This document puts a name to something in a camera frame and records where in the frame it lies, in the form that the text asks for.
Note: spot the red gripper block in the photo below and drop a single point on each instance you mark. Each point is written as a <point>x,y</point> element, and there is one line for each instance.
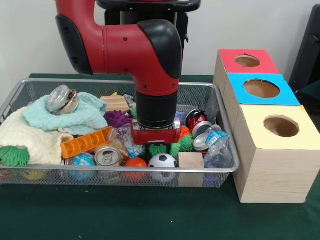
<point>155,136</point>

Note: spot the green furry monster toy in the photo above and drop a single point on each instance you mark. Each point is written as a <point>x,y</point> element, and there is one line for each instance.
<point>158,149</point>

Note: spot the mint knitted cloth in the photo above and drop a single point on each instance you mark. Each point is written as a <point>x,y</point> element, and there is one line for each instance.
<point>82,117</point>

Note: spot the crushed silver can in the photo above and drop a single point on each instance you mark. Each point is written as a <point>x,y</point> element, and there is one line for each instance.
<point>58,98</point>

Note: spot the cream knitted cloth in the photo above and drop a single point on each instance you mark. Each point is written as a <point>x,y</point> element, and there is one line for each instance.
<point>25,135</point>

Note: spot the green spiky ball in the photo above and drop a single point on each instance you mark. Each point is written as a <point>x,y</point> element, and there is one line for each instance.
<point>15,156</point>

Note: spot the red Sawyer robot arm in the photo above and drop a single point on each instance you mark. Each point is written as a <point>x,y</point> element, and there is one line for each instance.
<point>120,50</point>

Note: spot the silver mesh bin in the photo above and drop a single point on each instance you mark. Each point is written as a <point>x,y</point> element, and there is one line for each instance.
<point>210,100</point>

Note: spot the wooden box with three holes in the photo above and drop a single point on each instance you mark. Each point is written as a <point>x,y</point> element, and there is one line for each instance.
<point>275,175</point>

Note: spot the black and white soccer ball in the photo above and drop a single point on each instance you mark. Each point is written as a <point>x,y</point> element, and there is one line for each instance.
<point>162,161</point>

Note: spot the orange foam ball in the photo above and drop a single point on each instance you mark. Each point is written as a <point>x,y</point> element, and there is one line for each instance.
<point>136,163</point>

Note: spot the crushed red soda can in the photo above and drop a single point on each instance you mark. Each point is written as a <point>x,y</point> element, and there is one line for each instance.
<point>197,120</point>

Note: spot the silver soda can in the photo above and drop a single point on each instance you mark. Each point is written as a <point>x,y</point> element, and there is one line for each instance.
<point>108,156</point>

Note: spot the crushed clear plastic bottle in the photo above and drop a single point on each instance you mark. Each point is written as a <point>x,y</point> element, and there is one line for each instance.
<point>217,152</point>

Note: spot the orange plastic block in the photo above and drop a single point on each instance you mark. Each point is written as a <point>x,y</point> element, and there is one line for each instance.
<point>85,143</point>

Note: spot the dark green side table cloth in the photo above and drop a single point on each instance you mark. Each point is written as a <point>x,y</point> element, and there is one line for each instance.
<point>310,97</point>

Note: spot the black chair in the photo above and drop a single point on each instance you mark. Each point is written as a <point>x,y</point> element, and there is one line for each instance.
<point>310,50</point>

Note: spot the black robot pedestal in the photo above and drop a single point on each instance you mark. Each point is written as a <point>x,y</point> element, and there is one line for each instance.
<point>150,7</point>

